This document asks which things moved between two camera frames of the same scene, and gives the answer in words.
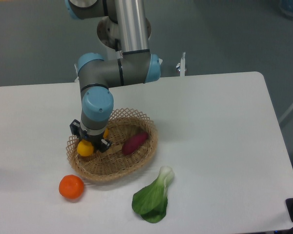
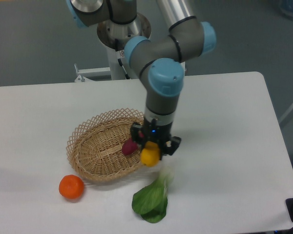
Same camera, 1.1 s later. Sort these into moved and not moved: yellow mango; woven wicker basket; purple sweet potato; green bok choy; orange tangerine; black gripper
Moved: yellow mango; black gripper
Not moved: woven wicker basket; green bok choy; purple sweet potato; orange tangerine
